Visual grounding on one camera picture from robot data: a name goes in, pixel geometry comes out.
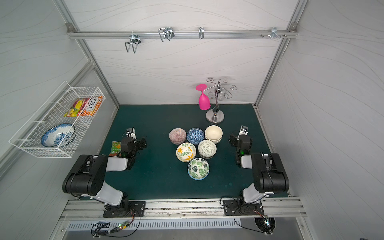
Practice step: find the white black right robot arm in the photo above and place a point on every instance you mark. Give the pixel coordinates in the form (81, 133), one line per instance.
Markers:
(268, 172)

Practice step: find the white wire basket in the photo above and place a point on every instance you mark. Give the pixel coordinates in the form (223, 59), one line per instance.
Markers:
(50, 114)

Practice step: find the yellow flower leaf bowl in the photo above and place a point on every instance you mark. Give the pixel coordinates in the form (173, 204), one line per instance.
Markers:
(186, 152)

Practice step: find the cream plain bowl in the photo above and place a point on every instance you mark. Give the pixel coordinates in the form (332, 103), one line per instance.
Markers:
(213, 133)
(216, 141)

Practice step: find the pink wine glass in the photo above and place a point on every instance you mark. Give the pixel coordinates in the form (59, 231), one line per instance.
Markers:
(204, 101)

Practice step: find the metal double hook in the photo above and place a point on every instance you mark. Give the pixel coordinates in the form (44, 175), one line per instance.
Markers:
(132, 43)
(166, 33)

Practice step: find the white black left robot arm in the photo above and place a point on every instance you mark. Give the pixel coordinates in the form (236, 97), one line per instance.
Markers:
(87, 176)

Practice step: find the aluminium top rail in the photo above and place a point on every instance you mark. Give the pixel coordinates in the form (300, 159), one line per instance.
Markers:
(179, 35)

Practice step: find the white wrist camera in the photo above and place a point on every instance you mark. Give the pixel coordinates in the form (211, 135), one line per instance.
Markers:
(131, 133)
(243, 131)

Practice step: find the white vented strip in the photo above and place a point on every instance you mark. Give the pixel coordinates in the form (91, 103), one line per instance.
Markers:
(170, 224)

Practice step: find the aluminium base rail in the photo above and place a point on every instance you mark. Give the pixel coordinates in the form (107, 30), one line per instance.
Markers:
(187, 209)

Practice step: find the blue triangle pattern bowl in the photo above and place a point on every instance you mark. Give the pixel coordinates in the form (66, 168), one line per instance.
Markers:
(195, 136)

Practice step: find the green orange snack packet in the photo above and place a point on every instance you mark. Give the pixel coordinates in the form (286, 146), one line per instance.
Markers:
(115, 149)

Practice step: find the blue white bowl in basket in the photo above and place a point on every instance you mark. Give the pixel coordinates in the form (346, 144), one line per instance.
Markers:
(58, 135)

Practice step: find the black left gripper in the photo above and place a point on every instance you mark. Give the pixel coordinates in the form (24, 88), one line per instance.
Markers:
(140, 144)

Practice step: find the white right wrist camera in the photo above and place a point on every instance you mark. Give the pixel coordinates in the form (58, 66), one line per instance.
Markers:
(243, 131)

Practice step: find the silver glass holder stand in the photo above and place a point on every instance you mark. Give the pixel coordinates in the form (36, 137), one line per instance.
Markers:
(220, 89)

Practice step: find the colourful snack packet in basket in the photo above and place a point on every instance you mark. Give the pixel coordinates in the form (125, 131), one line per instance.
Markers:
(85, 107)

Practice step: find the small metal hook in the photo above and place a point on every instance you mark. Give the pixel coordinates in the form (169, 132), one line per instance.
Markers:
(201, 33)

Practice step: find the green lattice pattern bowl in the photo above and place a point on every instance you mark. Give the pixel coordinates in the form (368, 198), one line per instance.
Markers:
(207, 148)

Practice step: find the green monstera leaf bowl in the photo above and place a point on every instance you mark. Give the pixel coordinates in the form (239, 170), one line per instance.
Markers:
(198, 169)

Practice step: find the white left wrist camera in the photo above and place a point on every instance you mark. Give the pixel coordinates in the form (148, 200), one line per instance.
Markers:
(131, 133)

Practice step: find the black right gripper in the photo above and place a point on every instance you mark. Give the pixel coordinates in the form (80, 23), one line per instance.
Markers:
(232, 140)

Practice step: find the metal hook right end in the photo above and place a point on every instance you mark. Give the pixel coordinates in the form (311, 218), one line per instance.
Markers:
(274, 34)

